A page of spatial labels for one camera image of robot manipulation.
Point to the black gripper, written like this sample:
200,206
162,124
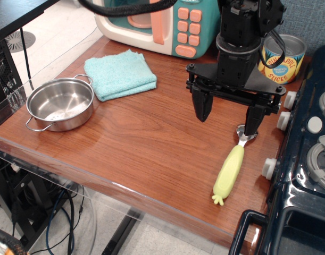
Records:
234,77

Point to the toy microwave teal and cream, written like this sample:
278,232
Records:
184,30

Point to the black desk on left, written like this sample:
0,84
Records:
13,16

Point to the silver metal pot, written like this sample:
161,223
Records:
61,104

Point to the pineapple slices can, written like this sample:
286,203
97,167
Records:
287,71

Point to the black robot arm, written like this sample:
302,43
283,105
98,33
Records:
247,22

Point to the light blue rag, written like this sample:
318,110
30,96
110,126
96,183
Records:
120,75

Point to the spoon with yellow-green handle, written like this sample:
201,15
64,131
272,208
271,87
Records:
231,167

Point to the dark blue toy stove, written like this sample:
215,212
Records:
295,219

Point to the black table leg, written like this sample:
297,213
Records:
122,232

